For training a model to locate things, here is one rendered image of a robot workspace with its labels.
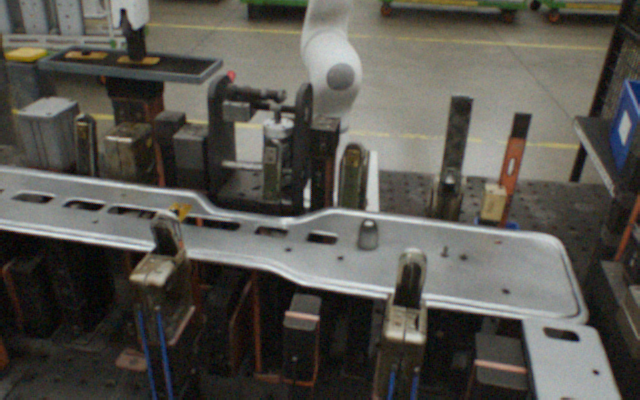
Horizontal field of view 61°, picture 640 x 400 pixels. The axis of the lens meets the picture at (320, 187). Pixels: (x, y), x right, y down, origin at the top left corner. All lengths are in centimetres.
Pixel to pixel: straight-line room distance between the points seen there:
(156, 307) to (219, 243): 17
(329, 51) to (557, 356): 78
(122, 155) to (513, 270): 74
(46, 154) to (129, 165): 18
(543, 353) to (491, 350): 6
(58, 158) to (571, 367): 97
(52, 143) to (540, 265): 93
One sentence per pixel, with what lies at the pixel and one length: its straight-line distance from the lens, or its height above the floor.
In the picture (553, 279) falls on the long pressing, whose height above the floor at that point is 100.
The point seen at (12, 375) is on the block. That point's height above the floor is 70.
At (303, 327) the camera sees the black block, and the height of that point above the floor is 99.
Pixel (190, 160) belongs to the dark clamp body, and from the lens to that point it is 110.
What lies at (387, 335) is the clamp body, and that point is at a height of 104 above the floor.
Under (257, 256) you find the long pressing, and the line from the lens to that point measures 87.
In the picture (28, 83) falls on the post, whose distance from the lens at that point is 141.
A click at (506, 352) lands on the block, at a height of 98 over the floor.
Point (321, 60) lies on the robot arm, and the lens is 123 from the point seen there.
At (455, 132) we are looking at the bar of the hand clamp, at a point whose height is 115.
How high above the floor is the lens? 152
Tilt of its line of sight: 29 degrees down
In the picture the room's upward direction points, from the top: 2 degrees clockwise
